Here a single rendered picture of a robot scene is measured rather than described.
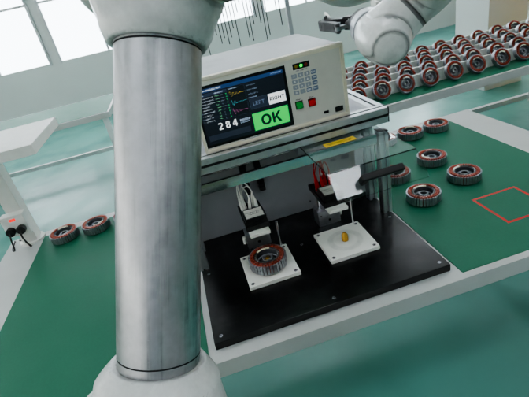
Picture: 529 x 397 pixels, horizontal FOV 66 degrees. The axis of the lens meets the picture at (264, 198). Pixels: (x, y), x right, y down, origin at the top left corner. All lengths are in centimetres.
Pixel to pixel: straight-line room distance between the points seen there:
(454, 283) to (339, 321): 32
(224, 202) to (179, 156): 91
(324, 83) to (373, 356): 123
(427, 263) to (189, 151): 84
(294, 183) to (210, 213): 30
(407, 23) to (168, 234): 69
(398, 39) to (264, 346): 75
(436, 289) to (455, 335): 92
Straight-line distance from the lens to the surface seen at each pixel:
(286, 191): 139
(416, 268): 115
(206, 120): 113
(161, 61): 46
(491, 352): 201
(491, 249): 127
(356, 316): 106
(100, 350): 122
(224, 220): 139
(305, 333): 104
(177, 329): 49
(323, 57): 118
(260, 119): 115
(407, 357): 195
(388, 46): 91
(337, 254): 120
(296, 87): 116
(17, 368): 133
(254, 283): 115
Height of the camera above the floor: 151
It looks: 28 degrees down
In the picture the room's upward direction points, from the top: 13 degrees counter-clockwise
